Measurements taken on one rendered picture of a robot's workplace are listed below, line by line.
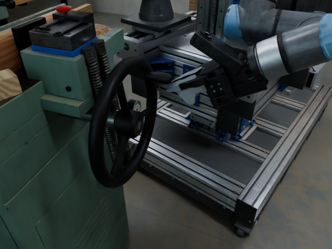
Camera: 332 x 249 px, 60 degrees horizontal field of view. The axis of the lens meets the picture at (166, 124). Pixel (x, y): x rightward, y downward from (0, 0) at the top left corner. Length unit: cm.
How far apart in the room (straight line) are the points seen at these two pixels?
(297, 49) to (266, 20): 13
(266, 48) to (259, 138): 111
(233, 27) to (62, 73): 36
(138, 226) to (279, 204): 71
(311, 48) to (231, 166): 96
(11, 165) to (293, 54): 57
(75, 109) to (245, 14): 40
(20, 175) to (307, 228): 127
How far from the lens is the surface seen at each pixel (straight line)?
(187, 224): 144
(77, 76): 59
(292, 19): 65
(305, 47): 55
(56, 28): 63
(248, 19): 65
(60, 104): 63
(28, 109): 65
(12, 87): 62
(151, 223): 144
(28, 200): 73
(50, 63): 62
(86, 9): 105
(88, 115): 67
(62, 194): 82
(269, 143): 161
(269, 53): 55
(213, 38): 59
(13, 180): 67
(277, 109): 191
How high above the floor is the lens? 118
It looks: 36 degrees down
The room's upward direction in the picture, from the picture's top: straight up
